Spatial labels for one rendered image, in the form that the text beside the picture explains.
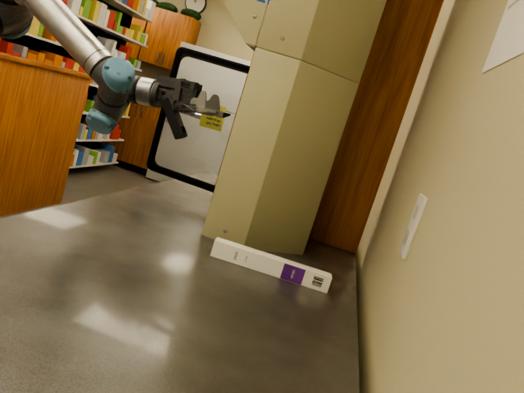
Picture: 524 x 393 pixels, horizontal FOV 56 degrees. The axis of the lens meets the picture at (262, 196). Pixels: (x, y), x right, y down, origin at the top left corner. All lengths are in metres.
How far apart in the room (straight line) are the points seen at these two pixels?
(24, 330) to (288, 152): 0.74
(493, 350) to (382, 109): 1.17
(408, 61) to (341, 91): 0.34
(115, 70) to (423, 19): 0.88
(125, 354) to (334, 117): 0.82
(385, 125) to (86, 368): 1.15
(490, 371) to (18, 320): 0.53
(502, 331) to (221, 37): 6.78
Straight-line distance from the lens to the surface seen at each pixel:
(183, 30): 6.89
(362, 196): 1.54
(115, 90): 1.25
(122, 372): 0.63
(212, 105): 1.41
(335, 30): 1.24
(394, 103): 1.54
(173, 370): 0.66
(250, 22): 1.21
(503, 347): 0.42
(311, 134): 1.23
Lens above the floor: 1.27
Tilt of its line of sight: 9 degrees down
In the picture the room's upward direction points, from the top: 17 degrees clockwise
